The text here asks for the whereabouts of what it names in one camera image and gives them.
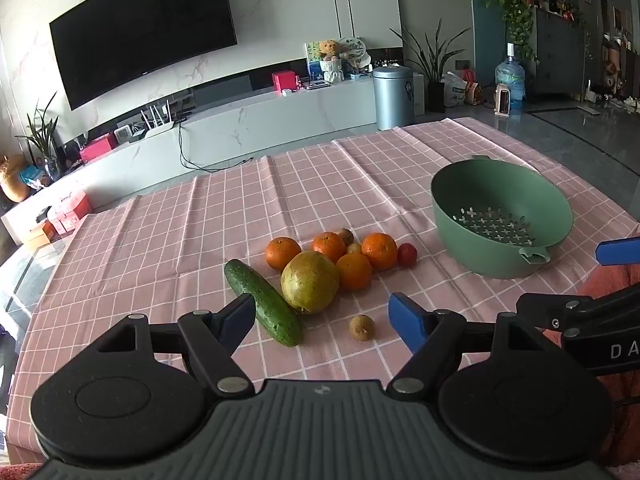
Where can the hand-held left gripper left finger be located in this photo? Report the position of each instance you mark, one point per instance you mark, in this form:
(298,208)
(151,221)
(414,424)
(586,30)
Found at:
(240,317)

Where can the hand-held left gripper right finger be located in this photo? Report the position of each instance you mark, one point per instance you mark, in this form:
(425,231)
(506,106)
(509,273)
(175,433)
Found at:
(407,320)

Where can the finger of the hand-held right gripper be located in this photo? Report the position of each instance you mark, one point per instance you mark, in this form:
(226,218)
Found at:
(617,252)
(550,309)

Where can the green cucumber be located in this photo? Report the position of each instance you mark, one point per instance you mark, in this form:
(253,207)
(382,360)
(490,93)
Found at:
(267,305)

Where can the red tomato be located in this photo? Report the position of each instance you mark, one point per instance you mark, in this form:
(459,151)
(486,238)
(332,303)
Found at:
(407,254)

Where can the orange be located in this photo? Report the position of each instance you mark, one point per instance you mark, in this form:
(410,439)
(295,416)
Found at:
(355,272)
(379,251)
(327,246)
(282,254)

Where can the green plastic colander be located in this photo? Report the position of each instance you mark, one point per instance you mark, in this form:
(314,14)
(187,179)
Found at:
(465,195)

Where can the small brown longan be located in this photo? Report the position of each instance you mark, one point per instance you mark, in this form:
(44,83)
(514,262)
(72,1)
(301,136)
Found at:
(346,235)
(362,327)
(354,248)

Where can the pink cloth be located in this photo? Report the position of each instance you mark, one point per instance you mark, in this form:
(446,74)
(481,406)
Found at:
(620,410)

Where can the pink checked tablecloth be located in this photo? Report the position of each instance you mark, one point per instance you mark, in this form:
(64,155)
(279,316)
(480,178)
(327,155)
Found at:
(175,230)

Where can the small pink white heater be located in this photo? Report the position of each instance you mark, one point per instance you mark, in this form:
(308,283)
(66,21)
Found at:
(503,102)

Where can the pink boxes stack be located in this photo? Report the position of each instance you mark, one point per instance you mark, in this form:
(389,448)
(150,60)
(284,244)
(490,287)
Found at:
(72,212)

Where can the blue water jug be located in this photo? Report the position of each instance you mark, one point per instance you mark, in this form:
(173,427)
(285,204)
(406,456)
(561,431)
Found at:
(510,82)

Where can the white router with antennas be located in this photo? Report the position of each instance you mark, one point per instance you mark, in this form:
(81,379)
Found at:
(160,130)

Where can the dark grey cabinet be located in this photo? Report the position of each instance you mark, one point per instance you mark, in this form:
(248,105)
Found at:
(560,55)

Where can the white marble TV cabinet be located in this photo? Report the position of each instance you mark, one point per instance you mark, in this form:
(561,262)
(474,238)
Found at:
(300,110)

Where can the small white clock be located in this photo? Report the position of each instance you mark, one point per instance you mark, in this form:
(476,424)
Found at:
(122,135)

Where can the silver round trash can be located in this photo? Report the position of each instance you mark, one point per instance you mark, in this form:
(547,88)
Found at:
(392,100)

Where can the wide red box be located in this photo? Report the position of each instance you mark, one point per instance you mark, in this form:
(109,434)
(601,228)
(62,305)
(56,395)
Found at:
(97,149)

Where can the white plastic bag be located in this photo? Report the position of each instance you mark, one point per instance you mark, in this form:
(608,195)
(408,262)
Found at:
(454,91)

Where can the small red box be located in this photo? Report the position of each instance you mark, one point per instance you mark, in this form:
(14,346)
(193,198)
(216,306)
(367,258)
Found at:
(285,81)

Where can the potted snake plant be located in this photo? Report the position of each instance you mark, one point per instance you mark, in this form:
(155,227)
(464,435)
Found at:
(434,67)

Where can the white pot under teddy bear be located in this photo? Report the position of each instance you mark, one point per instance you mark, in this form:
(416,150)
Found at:
(333,71)

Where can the orange gourd vase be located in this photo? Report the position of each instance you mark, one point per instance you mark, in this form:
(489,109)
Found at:
(14,180)

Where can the green picture card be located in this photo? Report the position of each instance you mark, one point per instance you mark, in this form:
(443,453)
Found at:
(312,62)

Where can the hanging ivy plant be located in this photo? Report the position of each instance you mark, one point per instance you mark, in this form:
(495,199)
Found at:
(517,5)

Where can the thin-leaf potted plant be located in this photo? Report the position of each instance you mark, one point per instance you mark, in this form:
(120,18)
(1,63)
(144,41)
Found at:
(45,135)

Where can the white round hand fan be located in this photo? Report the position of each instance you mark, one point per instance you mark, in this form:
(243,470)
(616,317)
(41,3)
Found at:
(356,50)

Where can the brown teddy bear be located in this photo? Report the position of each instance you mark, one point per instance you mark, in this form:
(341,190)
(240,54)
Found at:
(330,49)

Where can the black wall television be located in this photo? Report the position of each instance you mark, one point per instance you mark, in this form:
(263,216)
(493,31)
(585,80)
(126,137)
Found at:
(140,25)

